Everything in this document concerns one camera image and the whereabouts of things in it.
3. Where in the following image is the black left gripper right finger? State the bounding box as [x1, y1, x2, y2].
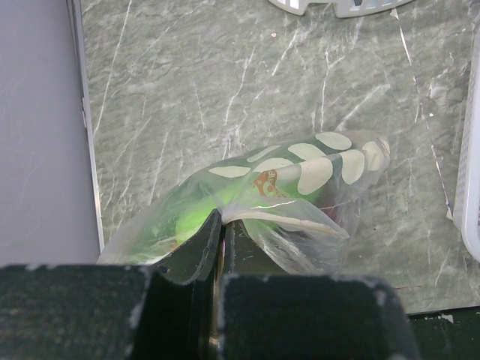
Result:
[217, 223, 420, 359]

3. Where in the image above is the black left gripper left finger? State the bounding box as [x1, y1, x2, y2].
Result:
[1, 211, 222, 359]

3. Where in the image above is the green fake pepper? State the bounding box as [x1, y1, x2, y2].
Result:
[140, 166, 302, 248]

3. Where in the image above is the polka dot zip top bag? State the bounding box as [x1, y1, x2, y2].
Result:
[98, 130, 390, 274]

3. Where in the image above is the white perforated tray basket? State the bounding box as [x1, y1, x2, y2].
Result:
[453, 34, 479, 260]

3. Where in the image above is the white round dish basket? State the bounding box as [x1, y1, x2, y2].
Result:
[269, 0, 413, 18]

